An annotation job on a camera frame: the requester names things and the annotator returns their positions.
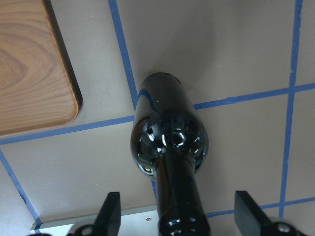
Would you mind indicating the wooden tray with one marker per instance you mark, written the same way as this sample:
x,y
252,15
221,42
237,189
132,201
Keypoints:
x,y
38,87

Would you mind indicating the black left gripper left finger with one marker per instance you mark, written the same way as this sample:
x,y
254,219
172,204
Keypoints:
x,y
108,220

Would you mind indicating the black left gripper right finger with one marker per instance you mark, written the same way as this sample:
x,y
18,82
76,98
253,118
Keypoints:
x,y
249,217

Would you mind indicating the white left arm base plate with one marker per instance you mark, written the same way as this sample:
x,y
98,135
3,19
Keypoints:
x,y
143,221

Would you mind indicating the dark wine bottle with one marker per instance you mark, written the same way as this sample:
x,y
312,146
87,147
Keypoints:
x,y
169,144

